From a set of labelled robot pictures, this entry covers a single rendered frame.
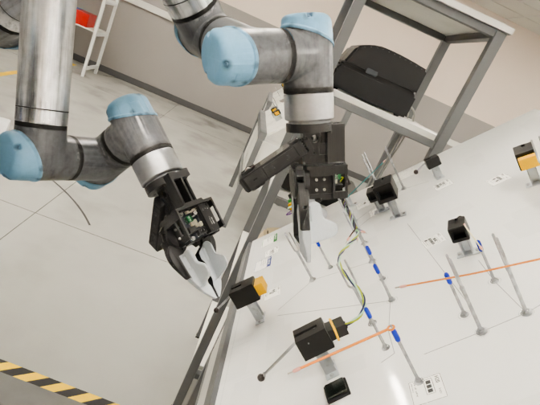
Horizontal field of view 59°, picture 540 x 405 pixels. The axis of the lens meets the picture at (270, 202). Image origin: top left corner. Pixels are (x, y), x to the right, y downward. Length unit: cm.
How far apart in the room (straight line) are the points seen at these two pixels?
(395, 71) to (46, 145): 125
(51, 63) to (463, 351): 75
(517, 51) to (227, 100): 480
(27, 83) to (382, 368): 70
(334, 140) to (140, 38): 770
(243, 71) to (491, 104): 847
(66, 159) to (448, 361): 66
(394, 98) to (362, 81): 13
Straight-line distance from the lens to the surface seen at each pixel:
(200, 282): 79
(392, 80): 175
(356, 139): 843
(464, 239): 100
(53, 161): 81
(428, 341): 86
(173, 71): 828
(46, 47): 80
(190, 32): 75
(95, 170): 86
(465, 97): 173
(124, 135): 82
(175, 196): 77
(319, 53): 71
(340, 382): 84
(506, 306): 87
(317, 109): 71
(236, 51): 64
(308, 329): 85
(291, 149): 72
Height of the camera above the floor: 152
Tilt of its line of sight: 17 degrees down
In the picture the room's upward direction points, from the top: 24 degrees clockwise
